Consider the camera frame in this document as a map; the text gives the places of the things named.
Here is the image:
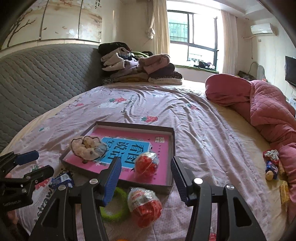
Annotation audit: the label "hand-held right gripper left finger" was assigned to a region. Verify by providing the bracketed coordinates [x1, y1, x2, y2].
[29, 156, 123, 241]

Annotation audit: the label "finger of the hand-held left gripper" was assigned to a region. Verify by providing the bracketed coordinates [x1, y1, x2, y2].
[5, 165, 55, 197]
[0, 150, 39, 171]

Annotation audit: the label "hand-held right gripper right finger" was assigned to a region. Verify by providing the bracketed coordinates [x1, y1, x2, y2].
[171, 156, 260, 241]

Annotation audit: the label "blue snack packet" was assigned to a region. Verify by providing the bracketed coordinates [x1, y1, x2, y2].
[50, 173, 74, 189]

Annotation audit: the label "pink and blue tray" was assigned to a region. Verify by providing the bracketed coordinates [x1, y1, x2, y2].
[60, 121, 175, 194]

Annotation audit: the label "green fuzzy ring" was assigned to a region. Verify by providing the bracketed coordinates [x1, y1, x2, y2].
[100, 186, 130, 222]

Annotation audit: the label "person's left hand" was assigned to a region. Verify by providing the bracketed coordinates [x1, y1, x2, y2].
[5, 210, 20, 230]

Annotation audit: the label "cream fluffy scrunchie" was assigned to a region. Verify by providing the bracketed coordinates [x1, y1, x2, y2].
[70, 136, 109, 163]

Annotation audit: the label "pink book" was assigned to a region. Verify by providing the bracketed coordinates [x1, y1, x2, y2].
[63, 126, 173, 186]

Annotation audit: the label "strawberry print bed sheet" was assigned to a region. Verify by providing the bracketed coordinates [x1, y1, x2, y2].
[5, 83, 289, 241]

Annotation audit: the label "grey quilted headboard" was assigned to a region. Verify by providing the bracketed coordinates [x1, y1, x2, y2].
[0, 44, 104, 153]

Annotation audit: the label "dark blue snack bag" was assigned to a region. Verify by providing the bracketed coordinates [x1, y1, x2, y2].
[265, 160, 280, 181]

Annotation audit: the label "red white candy wrapper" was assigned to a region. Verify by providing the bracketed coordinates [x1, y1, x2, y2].
[263, 149, 280, 160]

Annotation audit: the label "cream folded blanket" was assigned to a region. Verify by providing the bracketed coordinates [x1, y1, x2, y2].
[148, 77, 184, 86]

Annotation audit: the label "tan folded garment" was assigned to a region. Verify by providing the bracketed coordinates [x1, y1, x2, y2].
[109, 67, 148, 82]

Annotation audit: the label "yellow snack packet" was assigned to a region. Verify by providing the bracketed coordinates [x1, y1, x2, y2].
[279, 181, 290, 205]

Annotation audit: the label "dark brown folded garment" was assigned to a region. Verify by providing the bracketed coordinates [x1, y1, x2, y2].
[149, 63, 176, 79]

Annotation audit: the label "pink quilt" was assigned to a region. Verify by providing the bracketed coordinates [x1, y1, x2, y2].
[205, 74, 296, 216]

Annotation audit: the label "beige garment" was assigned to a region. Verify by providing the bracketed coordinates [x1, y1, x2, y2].
[100, 52, 139, 71]

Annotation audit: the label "dark clothes on sill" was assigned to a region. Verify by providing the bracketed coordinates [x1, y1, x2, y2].
[194, 61, 218, 70]

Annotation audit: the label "mauve folded garment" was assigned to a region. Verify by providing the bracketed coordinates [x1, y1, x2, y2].
[138, 54, 171, 74]

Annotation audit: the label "black garment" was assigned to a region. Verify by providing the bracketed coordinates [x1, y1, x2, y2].
[98, 42, 131, 55]

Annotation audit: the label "dark framed window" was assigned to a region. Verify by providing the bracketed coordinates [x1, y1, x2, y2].
[167, 10, 219, 70]

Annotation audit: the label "blossom print wardrobe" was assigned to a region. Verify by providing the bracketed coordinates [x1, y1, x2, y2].
[0, 0, 103, 50]

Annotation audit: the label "cream curtain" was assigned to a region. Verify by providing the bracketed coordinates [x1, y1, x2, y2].
[218, 9, 237, 76]
[144, 0, 170, 56]

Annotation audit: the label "black television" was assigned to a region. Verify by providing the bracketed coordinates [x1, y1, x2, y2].
[285, 56, 296, 87]

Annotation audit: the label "white air conditioner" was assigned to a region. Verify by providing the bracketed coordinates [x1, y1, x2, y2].
[250, 23, 277, 36]

